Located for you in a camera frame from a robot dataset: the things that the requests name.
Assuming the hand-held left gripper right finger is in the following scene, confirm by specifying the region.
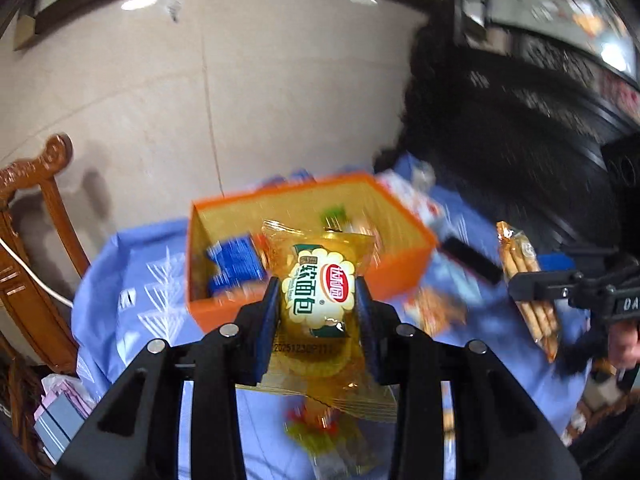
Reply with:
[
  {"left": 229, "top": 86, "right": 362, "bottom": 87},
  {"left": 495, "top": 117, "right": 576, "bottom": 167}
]
[{"left": 355, "top": 277, "right": 583, "bottom": 480}]

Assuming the framed flower painting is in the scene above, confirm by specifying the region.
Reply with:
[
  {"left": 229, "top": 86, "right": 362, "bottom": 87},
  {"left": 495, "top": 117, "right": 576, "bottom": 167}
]
[{"left": 450, "top": 0, "right": 640, "bottom": 126}]

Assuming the blue snack packet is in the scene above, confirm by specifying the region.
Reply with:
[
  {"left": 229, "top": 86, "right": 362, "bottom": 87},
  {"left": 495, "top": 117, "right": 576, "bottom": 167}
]
[{"left": 206, "top": 234, "right": 267, "bottom": 297}]

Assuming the person's right hand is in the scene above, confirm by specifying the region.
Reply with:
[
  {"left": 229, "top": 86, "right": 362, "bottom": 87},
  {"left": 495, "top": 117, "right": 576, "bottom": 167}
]
[{"left": 606, "top": 321, "right": 640, "bottom": 368}]

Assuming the orange cardboard box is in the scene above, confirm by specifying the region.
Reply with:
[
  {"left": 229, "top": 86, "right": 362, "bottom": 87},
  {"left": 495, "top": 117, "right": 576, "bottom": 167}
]
[{"left": 186, "top": 172, "right": 439, "bottom": 333}]

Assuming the yellow soft bread packet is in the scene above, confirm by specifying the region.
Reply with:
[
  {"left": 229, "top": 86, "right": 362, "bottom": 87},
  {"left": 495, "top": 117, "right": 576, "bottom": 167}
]
[{"left": 235, "top": 219, "right": 401, "bottom": 422}]

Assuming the dark carved wooden bench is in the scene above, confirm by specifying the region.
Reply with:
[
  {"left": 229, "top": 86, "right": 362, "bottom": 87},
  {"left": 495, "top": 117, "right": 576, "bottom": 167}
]
[{"left": 375, "top": 25, "right": 640, "bottom": 271}]

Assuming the black smartphone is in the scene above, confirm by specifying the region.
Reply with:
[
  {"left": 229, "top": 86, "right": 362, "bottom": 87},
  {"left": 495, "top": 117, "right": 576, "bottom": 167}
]
[{"left": 442, "top": 236, "right": 505, "bottom": 285}]

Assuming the red white snack packet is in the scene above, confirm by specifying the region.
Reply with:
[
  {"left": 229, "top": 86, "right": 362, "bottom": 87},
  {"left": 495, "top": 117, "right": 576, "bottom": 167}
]
[{"left": 377, "top": 170, "right": 448, "bottom": 233}]

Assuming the carved wooden chair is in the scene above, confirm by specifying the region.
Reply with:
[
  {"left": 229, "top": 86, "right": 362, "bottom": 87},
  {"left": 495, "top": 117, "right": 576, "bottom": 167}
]
[{"left": 0, "top": 132, "right": 92, "bottom": 376}]

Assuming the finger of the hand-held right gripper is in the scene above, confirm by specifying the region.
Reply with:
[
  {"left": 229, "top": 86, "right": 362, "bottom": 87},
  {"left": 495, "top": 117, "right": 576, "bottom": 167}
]
[
  {"left": 507, "top": 269, "right": 586, "bottom": 306},
  {"left": 537, "top": 244, "right": 623, "bottom": 273}
]

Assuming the orange trim cracker packet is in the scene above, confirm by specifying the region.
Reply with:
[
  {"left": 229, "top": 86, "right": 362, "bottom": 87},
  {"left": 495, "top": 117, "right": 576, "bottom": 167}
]
[{"left": 402, "top": 285, "right": 468, "bottom": 338}]

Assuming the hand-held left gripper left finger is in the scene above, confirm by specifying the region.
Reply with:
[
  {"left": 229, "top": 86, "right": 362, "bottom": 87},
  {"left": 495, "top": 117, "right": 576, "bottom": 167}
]
[{"left": 50, "top": 277, "right": 281, "bottom": 480}]

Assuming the white power cable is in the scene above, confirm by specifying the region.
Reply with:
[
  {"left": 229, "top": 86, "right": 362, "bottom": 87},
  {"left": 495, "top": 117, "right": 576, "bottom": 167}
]
[{"left": 0, "top": 239, "right": 74, "bottom": 307}]

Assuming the blue printed blanket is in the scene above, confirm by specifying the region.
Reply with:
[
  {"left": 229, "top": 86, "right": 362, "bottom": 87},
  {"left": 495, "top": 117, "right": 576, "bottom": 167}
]
[{"left": 70, "top": 155, "right": 601, "bottom": 480}]

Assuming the grey striped bag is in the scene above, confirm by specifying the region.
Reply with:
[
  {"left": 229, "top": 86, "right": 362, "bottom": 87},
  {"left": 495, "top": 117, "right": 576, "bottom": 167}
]
[{"left": 32, "top": 372, "right": 98, "bottom": 466}]

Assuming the long biscuit packet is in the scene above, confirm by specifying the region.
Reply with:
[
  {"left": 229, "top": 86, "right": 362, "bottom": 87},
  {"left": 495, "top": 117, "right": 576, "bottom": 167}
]
[{"left": 495, "top": 221, "right": 560, "bottom": 363}]

